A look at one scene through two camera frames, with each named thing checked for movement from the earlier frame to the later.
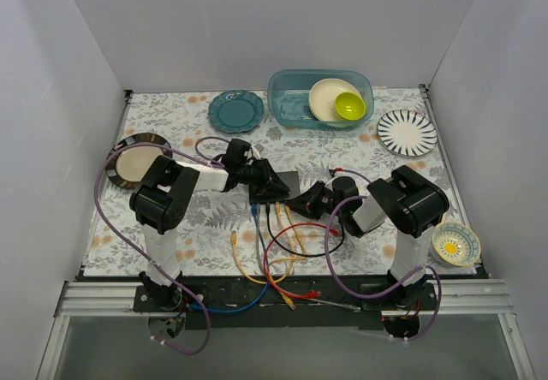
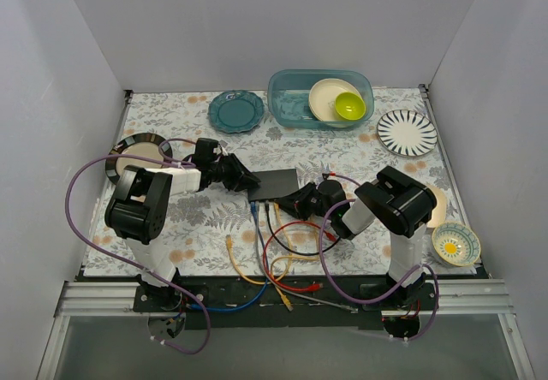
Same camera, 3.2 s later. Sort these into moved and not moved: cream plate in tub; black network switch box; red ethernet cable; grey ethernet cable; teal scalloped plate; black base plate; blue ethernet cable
Moved: red ethernet cable
Not moved: blue ethernet cable; teal scalloped plate; grey ethernet cable; cream plate in tub; black base plate; black network switch box
